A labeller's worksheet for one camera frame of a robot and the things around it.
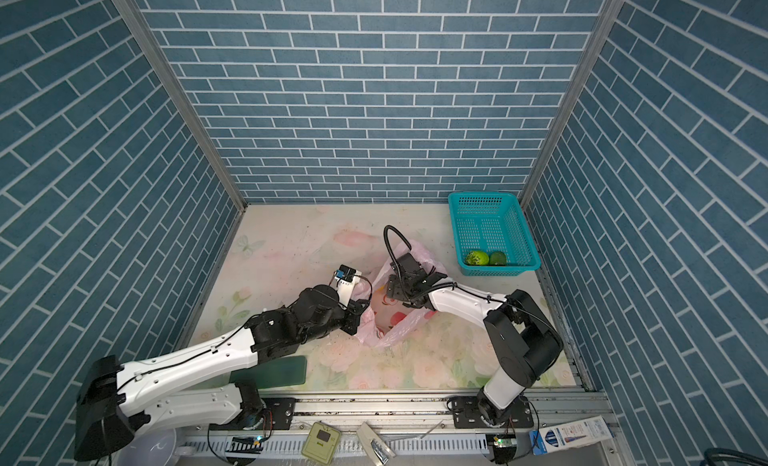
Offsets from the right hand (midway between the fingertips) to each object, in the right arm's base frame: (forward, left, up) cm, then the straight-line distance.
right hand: (398, 285), depth 92 cm
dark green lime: (+13, -32, -1) cm, 35 cm away
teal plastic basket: (+34, -35, -6) cm, 49 cm away
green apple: (+11, -25, +1) cm, 27 cm away
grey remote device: (-41, +1, -4) cm, 41 cm away
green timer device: (-41, +14, -4) cm, 44 cm away
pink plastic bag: (-9, +3, -4) cm, 10 cm away
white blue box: (-35, -43, -6) cm, 55 cm away
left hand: (-14, +5, +13) cm, 19 cm away
